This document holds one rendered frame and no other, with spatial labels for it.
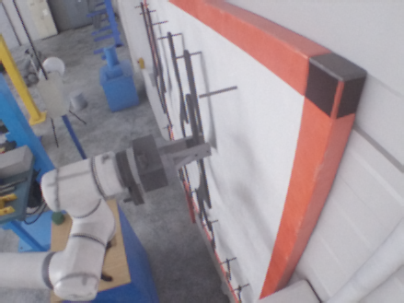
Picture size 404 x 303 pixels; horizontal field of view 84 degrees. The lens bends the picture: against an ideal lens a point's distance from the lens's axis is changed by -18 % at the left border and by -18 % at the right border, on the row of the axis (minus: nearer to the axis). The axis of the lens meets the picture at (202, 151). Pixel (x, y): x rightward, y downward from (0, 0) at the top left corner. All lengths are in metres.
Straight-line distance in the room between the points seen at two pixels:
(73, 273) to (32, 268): 0.12
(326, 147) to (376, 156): 0.06
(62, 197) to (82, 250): 0.12
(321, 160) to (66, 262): 0.49
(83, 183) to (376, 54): 0.50
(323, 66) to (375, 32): 0.06
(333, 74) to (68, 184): 0.47
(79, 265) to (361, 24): 0.58
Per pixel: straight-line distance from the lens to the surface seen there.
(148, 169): 0.49
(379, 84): 0.30
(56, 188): 0.55
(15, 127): 2.98
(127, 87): 4.80
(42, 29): 13.11
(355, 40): 0.31
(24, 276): 0.67
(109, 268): 1.86
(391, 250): 0.31
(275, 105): 0.41
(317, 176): 0.36
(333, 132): 0.31
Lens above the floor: 2.52
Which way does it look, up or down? 43 degrees down
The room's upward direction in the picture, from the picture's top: 8 degrees counter-clockwise
